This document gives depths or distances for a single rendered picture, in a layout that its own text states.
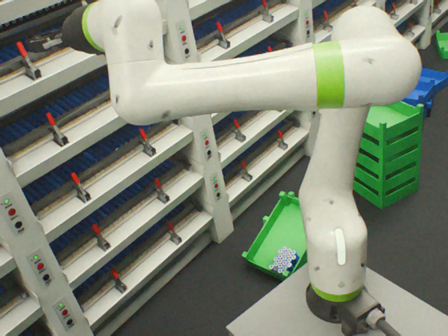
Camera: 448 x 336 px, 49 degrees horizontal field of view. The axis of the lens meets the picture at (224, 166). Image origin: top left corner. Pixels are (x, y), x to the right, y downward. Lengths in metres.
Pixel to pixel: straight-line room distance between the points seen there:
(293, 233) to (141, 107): 1.14
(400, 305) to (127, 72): 0.82
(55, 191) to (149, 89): 0.71
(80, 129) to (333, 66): 0.82
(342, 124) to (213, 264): 1.00
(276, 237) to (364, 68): 1.16
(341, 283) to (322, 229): 0.13
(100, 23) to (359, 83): 0.45
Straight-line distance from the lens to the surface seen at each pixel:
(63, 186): 1.50
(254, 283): 1.82
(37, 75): 1.32
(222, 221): 1.96
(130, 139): 1.63
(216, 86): 0.84
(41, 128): 1.41
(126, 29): 0.85
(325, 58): 0.84
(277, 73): 0.83
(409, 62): 0.86
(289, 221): 1.91
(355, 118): 1.07
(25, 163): 1.36
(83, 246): 1.61
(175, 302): 1.83
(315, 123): 2.37
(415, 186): 2.17
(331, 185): 1.15
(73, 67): 1.35
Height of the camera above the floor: 1.33
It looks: 33 degrees down
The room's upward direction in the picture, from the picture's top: 11 degrees counter-clockwise
